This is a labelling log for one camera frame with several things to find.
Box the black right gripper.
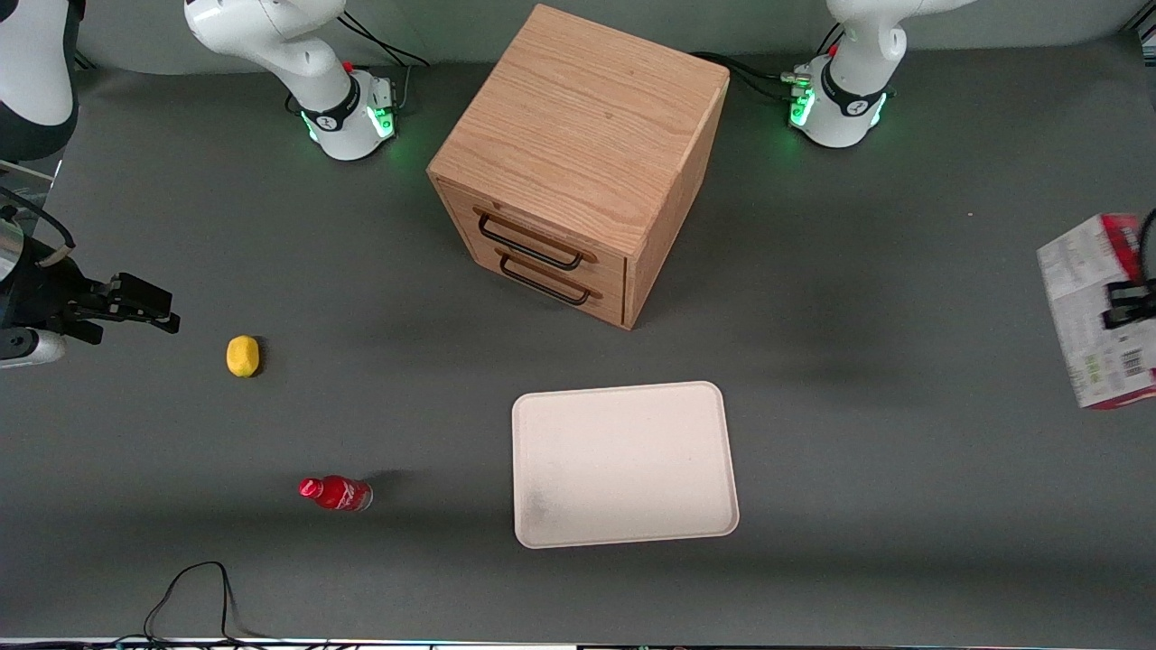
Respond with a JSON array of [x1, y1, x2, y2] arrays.
[[0, 256, 182, 347]]

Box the red cookie box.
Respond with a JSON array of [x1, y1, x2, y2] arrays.
[[1037, 213, 1156, 411]]

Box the cream plastic tray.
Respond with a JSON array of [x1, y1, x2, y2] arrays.
[[511, 381, 741, 550]]

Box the yellow lemon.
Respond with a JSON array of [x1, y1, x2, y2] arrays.
[[226, 335, 261, 378]]

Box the red soda bottle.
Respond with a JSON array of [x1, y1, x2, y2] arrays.
[[298, 475, 374, 513]]

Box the wooden drawer front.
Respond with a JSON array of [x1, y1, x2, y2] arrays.
[[470, 242, 628, 328], [437, 181, 629, 292]]

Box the wooden drawer cabinet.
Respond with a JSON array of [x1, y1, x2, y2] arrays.
[[426, 4, 731, 331]]

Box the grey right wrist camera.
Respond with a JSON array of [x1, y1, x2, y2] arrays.
[[0, 329, 67, 369]]

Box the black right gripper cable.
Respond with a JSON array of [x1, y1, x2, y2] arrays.
[[0, 185, 76, 268]]

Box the black looped table cable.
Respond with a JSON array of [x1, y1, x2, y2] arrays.
[[143, 561, 267, 645]]

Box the black right arm base cables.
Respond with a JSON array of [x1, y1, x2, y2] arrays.
[[336, 9, 432, 70]]

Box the black arm base cables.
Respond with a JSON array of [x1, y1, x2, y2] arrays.
[[690, 51, 814, 106], [336, 9, 432, 70]]

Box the black wire drawer handle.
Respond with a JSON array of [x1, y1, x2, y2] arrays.
[[498, 253, 593, 307], [476, 212, 587, 272]]

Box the black left arm base cables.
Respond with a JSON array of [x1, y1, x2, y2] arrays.
[[690, 51, 814, 106]]

